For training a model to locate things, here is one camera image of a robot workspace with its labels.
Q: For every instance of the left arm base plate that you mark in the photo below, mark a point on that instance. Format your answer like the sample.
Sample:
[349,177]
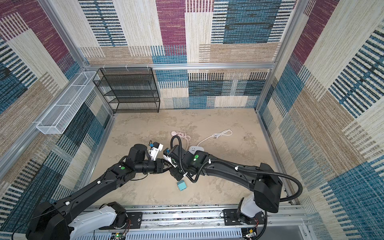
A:
[125,221]

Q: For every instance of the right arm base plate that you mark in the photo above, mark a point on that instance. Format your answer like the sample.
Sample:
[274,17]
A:
[233,217]

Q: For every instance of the aluminium mounting rail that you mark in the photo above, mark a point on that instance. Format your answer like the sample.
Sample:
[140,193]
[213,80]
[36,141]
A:
[204,222]

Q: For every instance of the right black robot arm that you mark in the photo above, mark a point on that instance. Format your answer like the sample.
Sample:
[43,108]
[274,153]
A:
[262,181]

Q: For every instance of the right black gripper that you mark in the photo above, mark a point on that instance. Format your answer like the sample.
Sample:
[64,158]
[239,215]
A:
[174,173]

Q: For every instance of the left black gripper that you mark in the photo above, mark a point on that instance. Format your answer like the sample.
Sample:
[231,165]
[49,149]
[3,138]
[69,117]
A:
[159,166]

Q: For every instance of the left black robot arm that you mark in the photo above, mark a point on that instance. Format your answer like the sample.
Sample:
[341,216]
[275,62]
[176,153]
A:
[64,219]

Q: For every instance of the black wire mesh shelf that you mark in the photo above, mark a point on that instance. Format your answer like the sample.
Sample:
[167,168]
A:
[128,90]

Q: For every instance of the teal plug adapter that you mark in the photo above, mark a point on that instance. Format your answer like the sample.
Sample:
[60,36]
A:
[181,185]

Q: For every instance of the white square power strip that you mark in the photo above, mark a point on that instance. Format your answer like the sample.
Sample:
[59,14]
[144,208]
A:
[193,149]

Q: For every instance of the white wire mesh basket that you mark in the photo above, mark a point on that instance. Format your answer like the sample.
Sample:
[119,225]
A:
[58,118]

